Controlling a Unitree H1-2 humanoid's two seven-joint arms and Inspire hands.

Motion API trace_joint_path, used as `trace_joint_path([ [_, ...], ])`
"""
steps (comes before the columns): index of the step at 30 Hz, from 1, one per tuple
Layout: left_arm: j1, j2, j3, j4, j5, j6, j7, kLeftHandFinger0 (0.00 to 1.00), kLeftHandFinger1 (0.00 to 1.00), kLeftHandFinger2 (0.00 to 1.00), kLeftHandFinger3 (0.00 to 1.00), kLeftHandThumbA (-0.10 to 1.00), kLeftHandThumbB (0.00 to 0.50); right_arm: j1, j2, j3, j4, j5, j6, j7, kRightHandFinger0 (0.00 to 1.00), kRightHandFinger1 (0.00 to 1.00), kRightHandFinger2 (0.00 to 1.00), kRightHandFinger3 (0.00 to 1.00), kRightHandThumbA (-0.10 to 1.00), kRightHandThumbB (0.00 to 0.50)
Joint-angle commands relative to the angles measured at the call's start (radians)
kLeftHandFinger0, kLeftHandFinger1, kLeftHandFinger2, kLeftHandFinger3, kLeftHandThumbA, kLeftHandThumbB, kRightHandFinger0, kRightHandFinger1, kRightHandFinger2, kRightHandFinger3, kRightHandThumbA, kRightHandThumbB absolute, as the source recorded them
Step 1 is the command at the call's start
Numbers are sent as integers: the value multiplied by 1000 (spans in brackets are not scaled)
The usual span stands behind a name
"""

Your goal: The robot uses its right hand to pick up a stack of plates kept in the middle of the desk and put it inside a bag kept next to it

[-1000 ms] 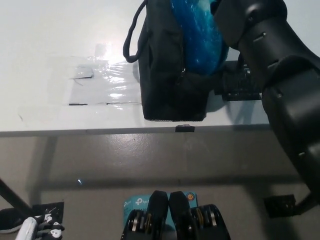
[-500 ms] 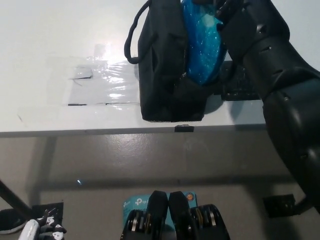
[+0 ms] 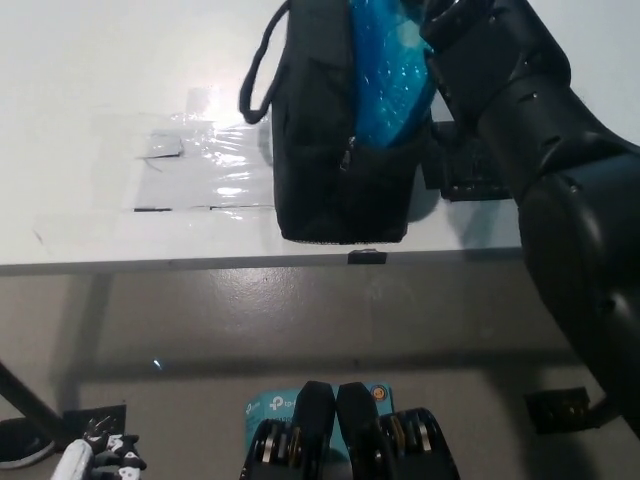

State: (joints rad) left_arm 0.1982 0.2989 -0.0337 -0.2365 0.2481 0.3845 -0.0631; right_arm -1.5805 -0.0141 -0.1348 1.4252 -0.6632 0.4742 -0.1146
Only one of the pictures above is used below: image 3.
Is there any clear tape sheet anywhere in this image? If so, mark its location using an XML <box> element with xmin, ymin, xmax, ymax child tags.
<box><xmin>32</xmin><ymin>87</ymin><xmax>281</xmax><ymax>236</ymax></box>

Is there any black table leg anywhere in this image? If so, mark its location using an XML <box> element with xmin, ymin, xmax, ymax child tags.
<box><xmin>0</xmin><ymin>357</ymin><xmax>64</xmax><ymax>441</ymax></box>

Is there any teal tp-link box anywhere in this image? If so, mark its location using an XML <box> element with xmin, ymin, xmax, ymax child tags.
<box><xmin>244</xmin><ymin>382</ymin><xmax>392</xmax><ymax>461</ymax></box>

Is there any blue plastic-wrapped plate stack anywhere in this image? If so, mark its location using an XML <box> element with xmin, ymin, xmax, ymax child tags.
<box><xmin>348</xmin><ymin>0</ymin><xmax>432</xmax><ymax>150</ymax></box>

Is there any black fabric lunch bag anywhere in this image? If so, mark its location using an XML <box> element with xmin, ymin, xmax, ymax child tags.
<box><xmin>238</xmin><ymin>0</ymin><xmax>441</xmax><ymax>246</ymax></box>

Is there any black floor tape square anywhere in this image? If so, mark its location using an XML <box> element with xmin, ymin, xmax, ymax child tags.
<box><xmin>523</xmin><ymin>387</ymin><xmax>601</xmax><ymax>435</ymax></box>
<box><xmin>62</xmin><ymin>403</ymin><xmax>127</xmax><ymax>441</ymax></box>

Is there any grey tape piece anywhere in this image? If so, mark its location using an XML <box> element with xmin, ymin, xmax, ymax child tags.
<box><xmin>134</xmin><ymin>130</ymin><xmax>184</xmax><ymax>160</ymax></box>

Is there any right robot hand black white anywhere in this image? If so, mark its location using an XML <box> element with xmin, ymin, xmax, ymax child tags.
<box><xmin>407</xmin><ymin>0</ymin><xmax>572</xmax><ymax>129</ymax></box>

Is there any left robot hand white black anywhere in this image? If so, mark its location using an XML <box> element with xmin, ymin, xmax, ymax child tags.
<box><xmin>52</xmin><ymin>417</ymin><xmax>147</xmax><ymax>480</ymax></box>

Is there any black tape patch on table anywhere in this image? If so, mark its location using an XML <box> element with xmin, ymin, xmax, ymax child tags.
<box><xmin>422</xmin><ymin>119</ymin><xmax>516</xmax><ymax>202</ymax></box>

